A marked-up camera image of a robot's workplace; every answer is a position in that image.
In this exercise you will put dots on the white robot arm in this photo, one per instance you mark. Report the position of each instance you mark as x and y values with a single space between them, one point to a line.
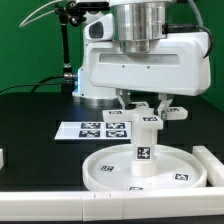
135 48

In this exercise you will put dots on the white round table top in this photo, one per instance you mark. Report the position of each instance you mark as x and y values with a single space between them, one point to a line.
128 168

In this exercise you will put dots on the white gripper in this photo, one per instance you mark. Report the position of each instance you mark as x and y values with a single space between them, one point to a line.
175 65

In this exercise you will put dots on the white cross-shaped table base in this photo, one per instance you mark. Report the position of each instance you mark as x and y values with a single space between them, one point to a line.
144 117

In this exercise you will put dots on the white right fence rail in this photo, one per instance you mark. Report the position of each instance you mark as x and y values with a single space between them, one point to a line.
215 168

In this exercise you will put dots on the white marker tag plate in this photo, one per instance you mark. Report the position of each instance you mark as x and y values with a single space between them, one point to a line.
93 130

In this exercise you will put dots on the white fence rail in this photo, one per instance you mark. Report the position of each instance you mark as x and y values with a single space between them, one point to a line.
215 168
95 206

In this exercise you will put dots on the white front fence rail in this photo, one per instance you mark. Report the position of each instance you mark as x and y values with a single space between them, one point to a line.
95 206

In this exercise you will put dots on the white left fence piece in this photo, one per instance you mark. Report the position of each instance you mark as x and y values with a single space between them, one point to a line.
1 159

